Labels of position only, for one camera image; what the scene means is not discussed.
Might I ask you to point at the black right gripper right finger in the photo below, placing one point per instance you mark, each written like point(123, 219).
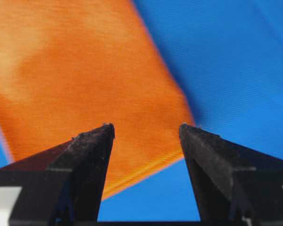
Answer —
point(233, 185)

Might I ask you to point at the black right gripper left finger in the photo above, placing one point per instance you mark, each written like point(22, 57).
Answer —
point(58, 186)

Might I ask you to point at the orange towel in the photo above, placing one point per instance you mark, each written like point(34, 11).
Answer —
point(68, 66)

